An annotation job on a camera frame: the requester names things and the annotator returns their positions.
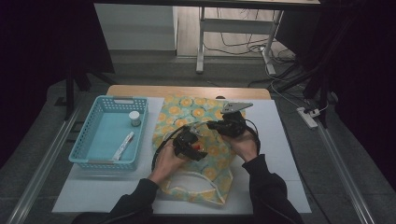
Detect white floor cable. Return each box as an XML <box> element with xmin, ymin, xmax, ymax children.
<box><xmin>263</xmin><ymin>46</ymin><xmax>331</xmax><ymax>115</ymax></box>

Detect person's right hand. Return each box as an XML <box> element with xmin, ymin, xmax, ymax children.
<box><xmin>221</xmin><ymin>129</ymin><xmax>260</xmax><ymax>163</ymax></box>

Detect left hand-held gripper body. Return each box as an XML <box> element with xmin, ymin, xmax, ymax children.
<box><xmin>172</xmin><ymin>122</ymin><xmax>204</xmax><ymax>157</ymax></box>

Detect person's left hand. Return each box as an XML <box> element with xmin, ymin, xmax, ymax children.
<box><xmin>148</xmin><ymin>141</ymin><xmax>191</xmax><ymax>187</ymax></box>

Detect wooden table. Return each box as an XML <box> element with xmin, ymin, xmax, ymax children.
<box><xmin>106</xmin><ymin>84</ymin><xmax>272</xmax><ymax>101</ymax></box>

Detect black floor cables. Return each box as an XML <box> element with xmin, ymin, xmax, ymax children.
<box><xmin>203</xmin><ymin>7</ymin><xmax>309</xmax><ymax>90</ymax></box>

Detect dark curtain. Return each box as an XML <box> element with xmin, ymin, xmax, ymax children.
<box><xmin>275</xmin><ymin>0</ymin><xmax>396</xmax><ymax>190</ymax></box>
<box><xmin>0</xmin><ymin>0</ymin><xmax>116</xmax><ymax>171</ymax></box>

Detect fruit print tote bag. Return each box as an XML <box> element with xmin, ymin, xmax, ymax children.
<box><xmin>151</xmin><ymin>94</ymin><xmax>247</xmax><ymax>206</ymax></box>

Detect blue plastic basket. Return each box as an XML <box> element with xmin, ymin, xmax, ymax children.
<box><xmin>68</xmin><ymin>94</ymin><xmax>149</xmax><ymax>172</ymax></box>

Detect small white lidded jar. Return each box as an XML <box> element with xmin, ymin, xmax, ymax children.
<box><xmin>128</xmin><ymin>110</ymin><xmax>142</xmax><ymax>128</ymax></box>

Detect white desk frame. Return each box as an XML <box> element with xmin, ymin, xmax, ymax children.
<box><xmin>195</xmin><ymin>6</ymin><xmax>285</xmax><ymax>77</ymax></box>

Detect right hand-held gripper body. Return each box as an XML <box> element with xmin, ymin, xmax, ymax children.
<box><xmin>219</xmin><ymin>102</ymin><xmax>254</xmax><ymax>138</ymax></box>

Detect white power strip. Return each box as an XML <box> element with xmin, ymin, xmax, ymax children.
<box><xmin>295</xmin><ymin>105</ymin><xmax>320</xmax><ymax>130</ymax></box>

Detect white tube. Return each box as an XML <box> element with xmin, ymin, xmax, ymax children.
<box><xmin>110</xmin><ymin>131</ymin><xmax>135</xmax><ymax>162</ymax></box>

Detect right hand-held gripper cable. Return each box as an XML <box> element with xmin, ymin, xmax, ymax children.
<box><xmin>244</xmin><ymin>118</ymin><xmax>262</xmax><ymax>155</ymax></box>

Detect white table mat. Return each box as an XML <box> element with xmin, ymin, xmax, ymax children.
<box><xmin>51</xmin><ymin>96</ymin><xmax>312</xmax><ymax>216</ymax></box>

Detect metal floor rail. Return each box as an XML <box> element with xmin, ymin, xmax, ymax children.
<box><xmin>5</xmin><ymin>104</ymin><xmax>82</xmax><ymax>224</ymax></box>
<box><xmin>316</xmin><ymin>122</ymin><xmax>376</xmax><ymax>224</ymax></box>

